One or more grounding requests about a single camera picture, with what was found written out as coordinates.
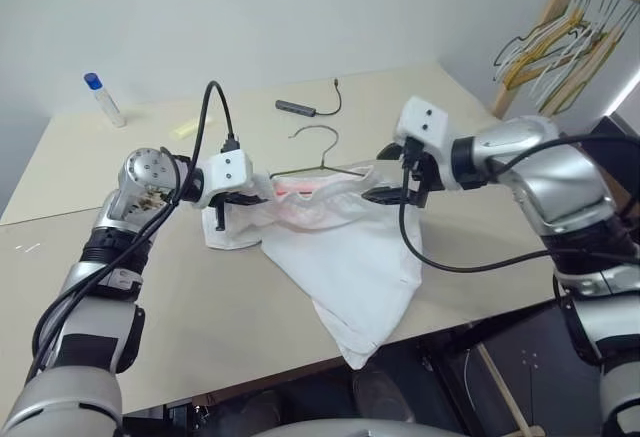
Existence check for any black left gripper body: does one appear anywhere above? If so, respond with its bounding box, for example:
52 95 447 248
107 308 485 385
206 189 257 233

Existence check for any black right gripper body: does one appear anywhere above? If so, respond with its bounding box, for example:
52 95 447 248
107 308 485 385
399 136 445 209

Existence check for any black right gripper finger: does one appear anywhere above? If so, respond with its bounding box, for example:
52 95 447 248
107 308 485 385
362 185 408 206
375 142 406 161

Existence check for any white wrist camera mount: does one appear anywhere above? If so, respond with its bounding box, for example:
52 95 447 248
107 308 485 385
391 96 452 159
196 151 254 209

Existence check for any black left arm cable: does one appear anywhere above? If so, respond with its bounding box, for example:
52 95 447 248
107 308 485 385
28 80 242 391

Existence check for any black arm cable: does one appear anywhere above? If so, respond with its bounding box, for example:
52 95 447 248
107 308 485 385
28 80 242 391
398 133 640 274

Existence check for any dark brown furniture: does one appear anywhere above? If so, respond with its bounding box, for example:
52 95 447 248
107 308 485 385
593 112 640 141

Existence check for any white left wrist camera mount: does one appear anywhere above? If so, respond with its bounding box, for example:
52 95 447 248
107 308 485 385
196 151 254 209

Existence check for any clear bottle with blue cap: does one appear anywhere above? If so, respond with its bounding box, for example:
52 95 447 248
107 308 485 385
82 72 128 130

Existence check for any wooden hanger rack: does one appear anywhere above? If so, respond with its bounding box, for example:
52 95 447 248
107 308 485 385
491 0 640 119

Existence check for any black panel with white marks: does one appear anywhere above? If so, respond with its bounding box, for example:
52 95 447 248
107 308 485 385
413 300 604 437

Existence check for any dark rounded shape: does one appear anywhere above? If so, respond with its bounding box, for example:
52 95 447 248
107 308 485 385
351 365 402 409

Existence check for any grey robot torso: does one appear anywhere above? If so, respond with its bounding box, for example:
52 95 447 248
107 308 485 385
277 398 504 437

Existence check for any white shorts garment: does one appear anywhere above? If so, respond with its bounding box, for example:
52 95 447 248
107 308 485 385
201 163 426 371

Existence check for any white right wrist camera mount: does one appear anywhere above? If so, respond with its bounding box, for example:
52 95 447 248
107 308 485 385
391 96 452 159

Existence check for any olive wire hanger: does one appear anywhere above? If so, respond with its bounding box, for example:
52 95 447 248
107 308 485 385
268 125 375 181

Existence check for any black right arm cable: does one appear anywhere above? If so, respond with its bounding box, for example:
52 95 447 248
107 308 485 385
398 133 640 274

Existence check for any light wooden stick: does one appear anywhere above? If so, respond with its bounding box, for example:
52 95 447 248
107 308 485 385
476 343 547 437

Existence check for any grey USB hub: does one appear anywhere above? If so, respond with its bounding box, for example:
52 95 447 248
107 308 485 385
274 98 318 119

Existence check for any black USB hub cable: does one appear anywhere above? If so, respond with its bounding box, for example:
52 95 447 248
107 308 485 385
313 78 345 118

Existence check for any pale yellow flat packet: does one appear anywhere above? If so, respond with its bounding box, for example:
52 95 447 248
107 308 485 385
169 117 202 140

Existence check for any rack of clothes hangers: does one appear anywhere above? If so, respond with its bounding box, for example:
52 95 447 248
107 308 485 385
494 0 629 108

